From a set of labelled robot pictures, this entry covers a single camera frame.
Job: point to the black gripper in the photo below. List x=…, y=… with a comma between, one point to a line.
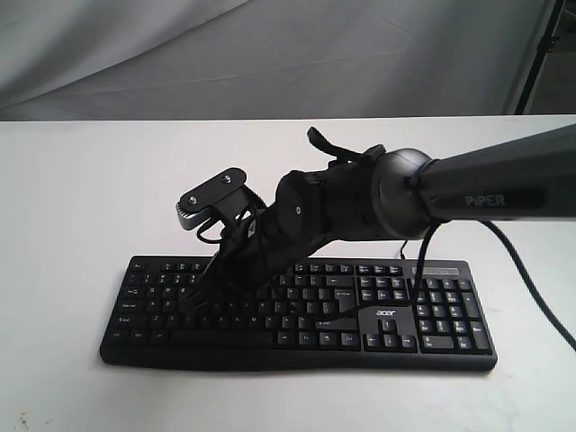
x=263, y=251

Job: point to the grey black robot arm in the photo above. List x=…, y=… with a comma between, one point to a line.
x=373, y=195

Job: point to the black acer keyboard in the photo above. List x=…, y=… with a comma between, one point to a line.
x=324, y=313

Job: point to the grey backdrop cloth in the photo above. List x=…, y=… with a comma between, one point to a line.
x=223, y=60

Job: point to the black stand pole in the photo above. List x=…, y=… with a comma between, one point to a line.
x=544, y=41

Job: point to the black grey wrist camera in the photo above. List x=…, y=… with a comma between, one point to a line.
x=222, y=198

